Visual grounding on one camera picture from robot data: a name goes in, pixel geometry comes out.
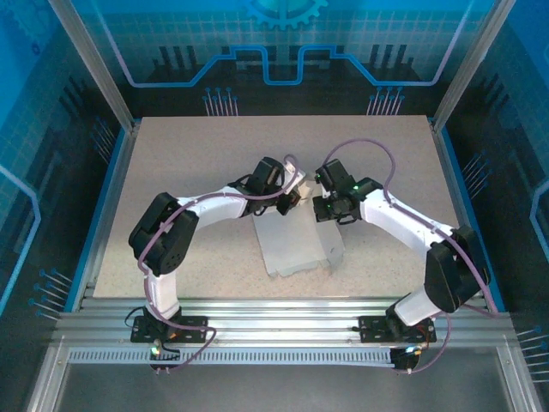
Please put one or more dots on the white and blue paper box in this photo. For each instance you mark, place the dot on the white and blue paper box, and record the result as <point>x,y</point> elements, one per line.
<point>287,244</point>

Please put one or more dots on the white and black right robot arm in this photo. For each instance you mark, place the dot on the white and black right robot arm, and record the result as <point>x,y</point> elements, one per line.
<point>399,214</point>

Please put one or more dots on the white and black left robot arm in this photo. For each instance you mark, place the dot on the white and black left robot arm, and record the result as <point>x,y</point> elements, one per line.
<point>214,210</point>

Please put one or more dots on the blue table edge strip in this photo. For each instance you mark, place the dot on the blue table edge strip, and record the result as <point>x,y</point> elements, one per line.
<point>465,193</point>
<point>105,193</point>

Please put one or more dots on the small black electronics module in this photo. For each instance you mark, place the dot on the small black electronics module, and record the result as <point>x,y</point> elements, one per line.
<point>401,360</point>
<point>167,352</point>

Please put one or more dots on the aluminium side rail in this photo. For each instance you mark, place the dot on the aluminium side rail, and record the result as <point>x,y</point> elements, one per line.
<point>116,193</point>
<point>455,193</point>

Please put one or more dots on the aluminium mounting rail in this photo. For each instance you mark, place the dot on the aluminium mounting rail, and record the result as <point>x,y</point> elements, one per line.
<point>279,322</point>

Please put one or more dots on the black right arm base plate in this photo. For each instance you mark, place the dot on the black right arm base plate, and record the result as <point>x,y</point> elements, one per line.
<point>373,328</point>

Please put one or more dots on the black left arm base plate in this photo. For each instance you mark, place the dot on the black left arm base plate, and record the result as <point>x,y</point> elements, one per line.
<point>195,324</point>

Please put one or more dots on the aluminium frame post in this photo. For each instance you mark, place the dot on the aluminium frame post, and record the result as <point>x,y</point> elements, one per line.
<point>97,64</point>
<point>470,64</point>

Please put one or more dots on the aluminium bottom frame bar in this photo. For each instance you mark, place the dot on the aluminium bottom frame bar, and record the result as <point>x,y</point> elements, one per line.
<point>48,377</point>
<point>521,386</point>

